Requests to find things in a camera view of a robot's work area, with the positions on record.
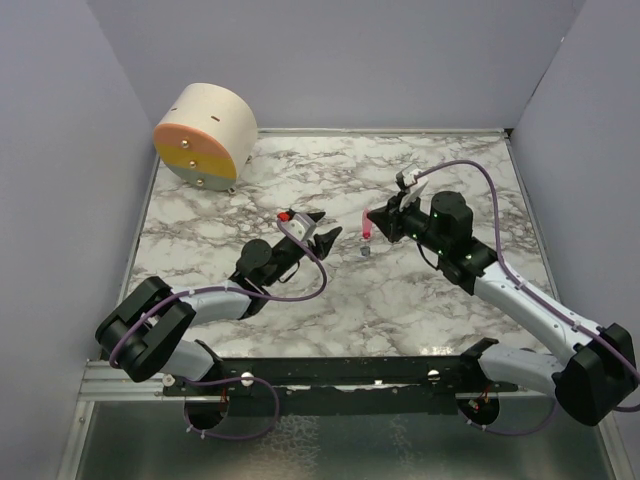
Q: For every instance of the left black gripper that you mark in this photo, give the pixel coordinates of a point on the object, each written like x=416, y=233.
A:
x=324, y=241

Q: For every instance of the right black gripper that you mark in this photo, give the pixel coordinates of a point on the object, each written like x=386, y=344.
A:
x=390, y=216

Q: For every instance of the pink strap keyring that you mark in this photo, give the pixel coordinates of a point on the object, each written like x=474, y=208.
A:
x=366, y=225

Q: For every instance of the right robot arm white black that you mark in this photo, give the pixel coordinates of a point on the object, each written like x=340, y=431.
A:
x=589, y=369

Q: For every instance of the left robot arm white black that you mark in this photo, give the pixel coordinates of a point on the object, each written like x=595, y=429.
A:
x=144, y=334

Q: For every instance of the cream cylinder tricolour face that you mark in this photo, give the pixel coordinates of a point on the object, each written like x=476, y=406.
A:
x=207, y=136

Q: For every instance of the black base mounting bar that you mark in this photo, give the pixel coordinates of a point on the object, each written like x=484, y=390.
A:
x=339, y=386

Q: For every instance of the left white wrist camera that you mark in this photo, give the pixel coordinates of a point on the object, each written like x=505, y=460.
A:
x=299, y=226

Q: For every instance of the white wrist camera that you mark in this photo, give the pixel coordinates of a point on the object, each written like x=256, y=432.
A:
x=411, y=183
x=299, y=226

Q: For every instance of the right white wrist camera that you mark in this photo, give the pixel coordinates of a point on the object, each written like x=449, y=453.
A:
x=411, y=183

